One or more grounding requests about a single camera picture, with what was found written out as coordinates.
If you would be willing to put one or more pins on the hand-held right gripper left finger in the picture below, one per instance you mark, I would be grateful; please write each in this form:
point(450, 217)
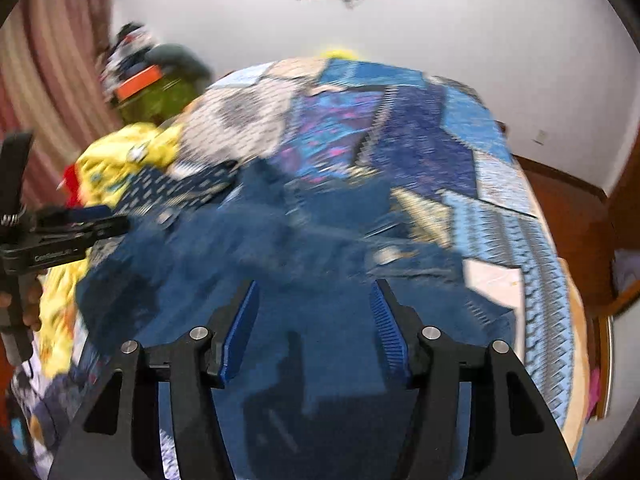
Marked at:
point(242, 330)

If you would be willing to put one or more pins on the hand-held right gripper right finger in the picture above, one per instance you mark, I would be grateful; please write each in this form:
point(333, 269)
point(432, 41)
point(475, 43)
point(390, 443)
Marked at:
point(390, 330)

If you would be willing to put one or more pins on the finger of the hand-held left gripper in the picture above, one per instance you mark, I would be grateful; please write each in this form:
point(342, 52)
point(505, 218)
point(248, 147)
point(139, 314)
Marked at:
point(87, 212)
point(105, 230)

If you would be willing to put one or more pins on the blue denim jacket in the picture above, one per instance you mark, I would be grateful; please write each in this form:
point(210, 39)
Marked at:
point(310, 280)

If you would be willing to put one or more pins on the pile of mixed clothes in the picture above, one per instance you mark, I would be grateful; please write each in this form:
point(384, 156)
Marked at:
point(127, 52)

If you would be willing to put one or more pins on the person's left hand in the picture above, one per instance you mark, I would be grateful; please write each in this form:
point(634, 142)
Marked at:
point(34, 300)

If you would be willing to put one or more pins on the red plush toy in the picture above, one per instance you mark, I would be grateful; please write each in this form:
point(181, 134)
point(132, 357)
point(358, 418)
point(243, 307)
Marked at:
point(74, 185)

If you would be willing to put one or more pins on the yellow cartoon blanket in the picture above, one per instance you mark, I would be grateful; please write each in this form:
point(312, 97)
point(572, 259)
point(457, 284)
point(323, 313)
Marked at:
point(115, 160)

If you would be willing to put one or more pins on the navy dotted cloth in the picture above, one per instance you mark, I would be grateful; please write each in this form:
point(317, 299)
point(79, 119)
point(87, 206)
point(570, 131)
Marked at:
point(175, 185)

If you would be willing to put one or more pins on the green patterned bag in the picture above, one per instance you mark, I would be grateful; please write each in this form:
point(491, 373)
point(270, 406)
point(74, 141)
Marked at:
point(160, 102)

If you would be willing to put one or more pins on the striped pink curtain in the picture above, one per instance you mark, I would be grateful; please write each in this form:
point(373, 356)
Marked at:
point(50, 85)

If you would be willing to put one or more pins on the grey plush cushion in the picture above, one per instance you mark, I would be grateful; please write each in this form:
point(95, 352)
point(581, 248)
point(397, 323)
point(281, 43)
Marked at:
point(180, 62)

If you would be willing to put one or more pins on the wooden chair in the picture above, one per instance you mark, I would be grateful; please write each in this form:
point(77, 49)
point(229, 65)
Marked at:
point(612, 310)

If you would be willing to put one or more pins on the yellow plush object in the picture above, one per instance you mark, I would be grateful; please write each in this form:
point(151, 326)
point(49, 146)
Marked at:
point(340, 54)

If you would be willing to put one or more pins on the white wall socket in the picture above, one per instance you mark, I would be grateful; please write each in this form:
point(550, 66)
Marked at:
point(539, 137)

